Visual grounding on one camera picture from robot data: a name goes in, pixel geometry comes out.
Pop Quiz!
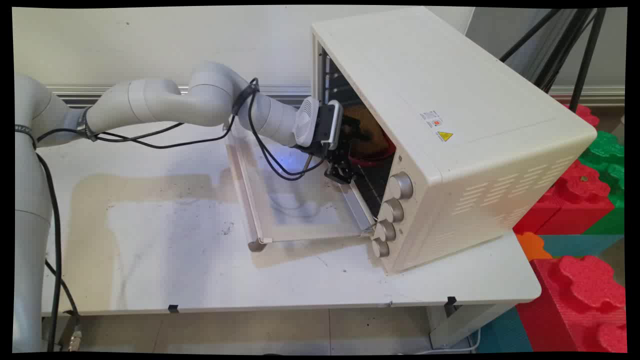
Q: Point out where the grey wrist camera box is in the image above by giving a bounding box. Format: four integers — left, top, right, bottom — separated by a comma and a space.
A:
315, 100, 345, 151

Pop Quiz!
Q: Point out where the orange foam piece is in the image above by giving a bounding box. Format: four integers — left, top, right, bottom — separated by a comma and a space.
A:
516, 231, 553, 262

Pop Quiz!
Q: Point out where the brown bread slice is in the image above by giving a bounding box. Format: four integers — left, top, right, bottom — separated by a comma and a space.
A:
344, 104, 392, 153

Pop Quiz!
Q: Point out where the teal foam floor mat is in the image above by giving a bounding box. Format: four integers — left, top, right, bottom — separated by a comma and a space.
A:
475, 306, 533, 353

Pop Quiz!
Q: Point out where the white floor cable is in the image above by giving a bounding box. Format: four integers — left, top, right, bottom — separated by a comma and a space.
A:
400, 327, 482, 355

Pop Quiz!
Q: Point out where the small red foam block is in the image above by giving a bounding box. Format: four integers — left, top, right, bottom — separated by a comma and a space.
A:
562, 102, 600, 128

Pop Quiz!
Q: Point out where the red plate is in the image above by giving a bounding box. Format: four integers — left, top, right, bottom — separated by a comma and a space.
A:
347, 142, 397, 168

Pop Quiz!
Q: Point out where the teal foam block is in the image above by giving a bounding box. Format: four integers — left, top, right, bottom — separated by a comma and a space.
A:
537, 234, 625, 258

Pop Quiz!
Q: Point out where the cream toaster oven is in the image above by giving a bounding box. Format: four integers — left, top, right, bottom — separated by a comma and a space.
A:
311, 6, 598, 276

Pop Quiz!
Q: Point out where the white table leg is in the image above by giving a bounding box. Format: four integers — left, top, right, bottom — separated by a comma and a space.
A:
427, 300, 521, 349

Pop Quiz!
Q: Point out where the medium red foam block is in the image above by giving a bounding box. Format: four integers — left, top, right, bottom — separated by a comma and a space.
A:
512, 160, 615, 236

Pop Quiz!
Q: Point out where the green foam block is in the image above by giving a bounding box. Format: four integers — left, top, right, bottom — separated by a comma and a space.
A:
580, 131, 626, 236

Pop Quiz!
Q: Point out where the glass oven door with handle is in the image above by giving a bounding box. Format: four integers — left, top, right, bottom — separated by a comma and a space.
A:
222, 117, 377, 252

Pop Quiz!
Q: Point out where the aluminium wall rail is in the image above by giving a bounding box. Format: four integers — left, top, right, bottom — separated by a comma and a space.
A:
47, 85, 626, 109

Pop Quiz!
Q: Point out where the wire oven rack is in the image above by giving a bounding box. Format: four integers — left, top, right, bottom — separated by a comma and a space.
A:
350, 160, 396, 218

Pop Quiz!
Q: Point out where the black base cable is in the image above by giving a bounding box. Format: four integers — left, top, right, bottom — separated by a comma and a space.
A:
35, 150, 84, 352

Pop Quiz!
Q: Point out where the black tripod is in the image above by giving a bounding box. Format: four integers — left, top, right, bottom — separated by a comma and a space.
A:
500, 7, 607, 113

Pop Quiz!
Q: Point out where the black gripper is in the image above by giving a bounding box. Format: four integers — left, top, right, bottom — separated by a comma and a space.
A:
300, 114, 374, 185

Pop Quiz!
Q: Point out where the large red foam block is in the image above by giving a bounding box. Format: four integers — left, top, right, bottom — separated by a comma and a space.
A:
515, 255, 627, 353

